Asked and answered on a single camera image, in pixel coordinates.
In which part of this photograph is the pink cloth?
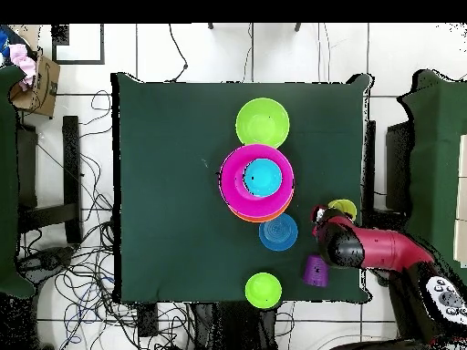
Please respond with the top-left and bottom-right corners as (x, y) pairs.
(7, 43), (37, 91)

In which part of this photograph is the dark green tablecloth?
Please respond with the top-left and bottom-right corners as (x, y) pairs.
(110, 71), (374, 304)

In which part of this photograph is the small green plastic bowl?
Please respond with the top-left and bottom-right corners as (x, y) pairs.
(244, 272), (283, 310)

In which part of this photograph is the pink plastic bowl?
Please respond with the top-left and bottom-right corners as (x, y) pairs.
(218, 142), (296, 219)

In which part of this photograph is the green covered side table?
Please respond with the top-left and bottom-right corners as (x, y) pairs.
(397, 68), (467, 285)
(0, 64), (36, 300)

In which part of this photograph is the purple plastic cup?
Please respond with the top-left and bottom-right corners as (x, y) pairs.
(302, 253), (330, 289)

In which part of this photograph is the yellow plastic cup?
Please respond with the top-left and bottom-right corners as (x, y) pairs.
(327, 198), (358, 222)

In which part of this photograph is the cardboard box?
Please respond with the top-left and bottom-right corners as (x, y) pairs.
(9, 54), (61, 118)

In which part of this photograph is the black power strip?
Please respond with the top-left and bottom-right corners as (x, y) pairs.
(137, 302), (159, 338)

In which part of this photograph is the black floor stand base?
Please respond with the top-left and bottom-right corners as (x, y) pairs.
(17, 245), (76, 278)

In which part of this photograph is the large green plastic bowl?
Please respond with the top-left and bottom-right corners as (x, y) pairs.
(234, 97), (291, 149)

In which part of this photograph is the black side frame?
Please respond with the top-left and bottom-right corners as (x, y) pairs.
(385, 121), (413, 212)

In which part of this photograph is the light blue plastic bowl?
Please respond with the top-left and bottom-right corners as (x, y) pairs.
(243, 158), (284, 199)

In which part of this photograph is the orange plastic bowl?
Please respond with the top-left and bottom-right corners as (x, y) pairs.
(229, 201), (294, 224)

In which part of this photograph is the white panel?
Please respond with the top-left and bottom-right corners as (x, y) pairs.
(452, 133), (467, 269)

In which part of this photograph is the black floor cable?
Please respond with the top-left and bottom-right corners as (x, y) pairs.
(167, 23), (190, 83)

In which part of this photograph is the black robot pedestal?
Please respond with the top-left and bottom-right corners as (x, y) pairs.
(187, 301), (280, 350)

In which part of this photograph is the black square frame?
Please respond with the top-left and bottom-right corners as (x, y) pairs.
(50, 23), (106, 66)

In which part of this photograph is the black leg frame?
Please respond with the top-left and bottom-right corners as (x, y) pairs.
(16, 115), (83, 245)

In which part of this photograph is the blue fabric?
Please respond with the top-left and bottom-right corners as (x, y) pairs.
(0, 29), (13, 57)

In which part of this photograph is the tangle of floor cables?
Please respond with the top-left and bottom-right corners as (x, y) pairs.
(14, 89), (194, 350)

